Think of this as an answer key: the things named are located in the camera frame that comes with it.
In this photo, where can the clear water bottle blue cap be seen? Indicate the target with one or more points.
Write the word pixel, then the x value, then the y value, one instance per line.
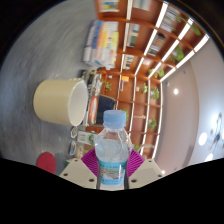
pixel 111 150

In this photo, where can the dark navy chair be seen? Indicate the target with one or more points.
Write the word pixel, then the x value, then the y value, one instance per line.
pixel 106 108

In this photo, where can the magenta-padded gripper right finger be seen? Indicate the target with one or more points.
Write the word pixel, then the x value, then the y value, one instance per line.
pixel 146 171

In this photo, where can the wooden shelf unit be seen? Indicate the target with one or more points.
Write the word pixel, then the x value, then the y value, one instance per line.
pixel 140 100

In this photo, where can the branched ceiling lamp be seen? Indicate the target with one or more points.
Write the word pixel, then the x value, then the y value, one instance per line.
pixel 213 140

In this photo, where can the recessed ceiling lights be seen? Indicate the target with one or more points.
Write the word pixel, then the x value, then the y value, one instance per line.
pixel 175 91

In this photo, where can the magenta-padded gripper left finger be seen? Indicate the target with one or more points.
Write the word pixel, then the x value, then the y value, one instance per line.
pixel 76 171

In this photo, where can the cream cup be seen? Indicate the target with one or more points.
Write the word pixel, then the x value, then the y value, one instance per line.
pixel 53 100

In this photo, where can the flat round red coaster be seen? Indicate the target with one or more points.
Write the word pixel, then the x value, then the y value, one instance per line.
pixel 46 161

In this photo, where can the small snack packet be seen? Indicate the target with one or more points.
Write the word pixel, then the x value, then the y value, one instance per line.
pixel 72 147
pixel 74 132

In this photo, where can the tall green white carton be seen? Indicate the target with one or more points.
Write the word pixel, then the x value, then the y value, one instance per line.
pixel 86 137

